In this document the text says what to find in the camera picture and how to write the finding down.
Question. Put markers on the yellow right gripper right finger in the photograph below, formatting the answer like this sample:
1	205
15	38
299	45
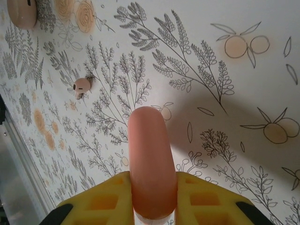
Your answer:
211	208

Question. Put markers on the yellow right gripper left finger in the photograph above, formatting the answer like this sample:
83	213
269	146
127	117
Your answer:
100	206

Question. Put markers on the pink earbud charging case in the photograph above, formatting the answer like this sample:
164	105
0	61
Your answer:
22	14

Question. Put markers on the aluminium mounting rail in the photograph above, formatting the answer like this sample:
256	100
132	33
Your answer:
16	152

